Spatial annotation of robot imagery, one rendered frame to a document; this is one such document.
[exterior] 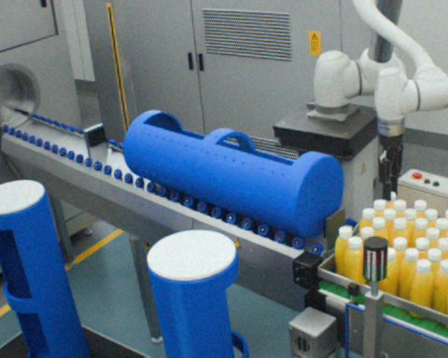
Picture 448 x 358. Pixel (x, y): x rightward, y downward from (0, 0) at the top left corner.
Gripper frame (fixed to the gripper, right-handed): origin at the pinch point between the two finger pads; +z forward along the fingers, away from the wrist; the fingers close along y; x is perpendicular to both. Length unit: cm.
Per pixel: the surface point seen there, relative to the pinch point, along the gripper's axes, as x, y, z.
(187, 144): -70, 26, -10
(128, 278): -174, -4, 110
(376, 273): 28, 55, -8
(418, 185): 6.9, -7.5, 0.5
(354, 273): 7.3, 33.3, 12.3
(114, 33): -160, -13, -35
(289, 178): -21.6, 26.4, -9.3
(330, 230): -10.9, 19.9, 9.8
